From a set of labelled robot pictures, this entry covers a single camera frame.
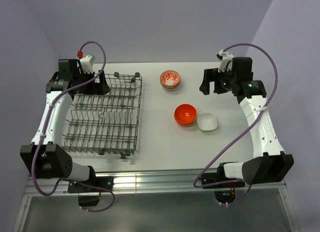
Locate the plain orange bowl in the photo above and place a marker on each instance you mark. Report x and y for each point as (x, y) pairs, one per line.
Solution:
(185, 115)

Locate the white square bowl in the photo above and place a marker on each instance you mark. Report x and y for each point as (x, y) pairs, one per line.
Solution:
(207, 122)

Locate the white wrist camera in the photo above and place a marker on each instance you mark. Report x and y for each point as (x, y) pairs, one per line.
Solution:
(86, 62)
(225, 59)

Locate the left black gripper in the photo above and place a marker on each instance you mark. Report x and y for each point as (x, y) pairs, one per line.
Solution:
(100, 88)

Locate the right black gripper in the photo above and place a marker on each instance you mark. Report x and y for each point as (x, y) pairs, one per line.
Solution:
(210, 75)

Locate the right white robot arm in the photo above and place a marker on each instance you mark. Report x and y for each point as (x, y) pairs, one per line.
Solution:
(270, 163)

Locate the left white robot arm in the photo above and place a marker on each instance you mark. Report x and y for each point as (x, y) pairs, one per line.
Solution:
(44, 157)

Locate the dark patterned bottom bowl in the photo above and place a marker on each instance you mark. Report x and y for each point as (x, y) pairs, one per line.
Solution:
(170, 89)

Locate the grey wire dish rack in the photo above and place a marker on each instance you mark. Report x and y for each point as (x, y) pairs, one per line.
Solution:
(106, 124)

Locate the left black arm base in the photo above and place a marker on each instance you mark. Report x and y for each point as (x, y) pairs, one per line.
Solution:
(90, 192)

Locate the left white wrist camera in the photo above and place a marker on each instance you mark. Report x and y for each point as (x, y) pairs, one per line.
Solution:
(86, 62)

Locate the aluminium mounting rail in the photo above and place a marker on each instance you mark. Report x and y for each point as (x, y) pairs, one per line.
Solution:
(138, 182)

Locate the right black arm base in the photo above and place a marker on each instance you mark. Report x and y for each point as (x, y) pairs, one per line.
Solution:
(224, 190)

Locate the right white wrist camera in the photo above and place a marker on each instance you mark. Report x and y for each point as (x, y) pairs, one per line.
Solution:
(225, 59)

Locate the orange floral pattern bowl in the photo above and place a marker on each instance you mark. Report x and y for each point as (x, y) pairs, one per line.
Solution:
(170, 79)

